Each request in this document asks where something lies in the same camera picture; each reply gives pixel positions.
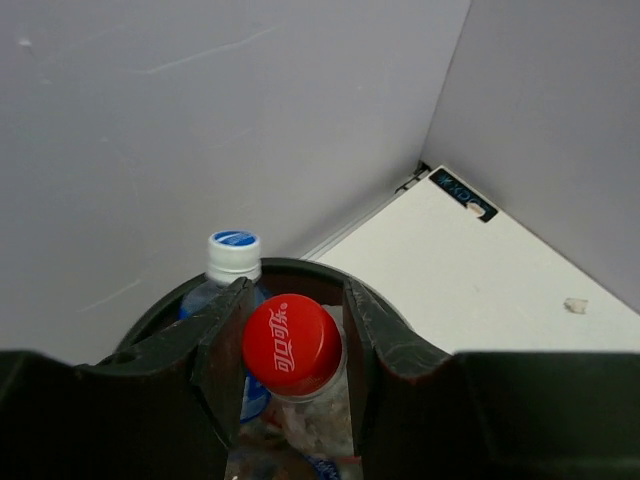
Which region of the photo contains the small white scrap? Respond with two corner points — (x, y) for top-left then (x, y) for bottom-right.
(563, 298), (589, 315)

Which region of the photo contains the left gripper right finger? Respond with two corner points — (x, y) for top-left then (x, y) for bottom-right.
(343, 280), (639, 479)

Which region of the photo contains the dark blue label bottle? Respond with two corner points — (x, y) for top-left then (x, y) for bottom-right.
(178, 230), (271, 424)

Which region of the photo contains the crushed light blue label bottle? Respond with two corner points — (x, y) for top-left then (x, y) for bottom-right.
(224, 447), (363, 480)

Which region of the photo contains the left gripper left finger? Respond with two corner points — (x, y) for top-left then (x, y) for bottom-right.
(1, 279), (254, 479)

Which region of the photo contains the small red label bottle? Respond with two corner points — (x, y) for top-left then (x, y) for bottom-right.
(242, 293), (355, 458)

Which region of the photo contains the left blue table sticker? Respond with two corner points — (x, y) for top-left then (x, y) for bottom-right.
(429, 167), (498, 223)

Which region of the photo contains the brown round bin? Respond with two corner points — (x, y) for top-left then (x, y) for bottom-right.
(101, 258), (415, 375)

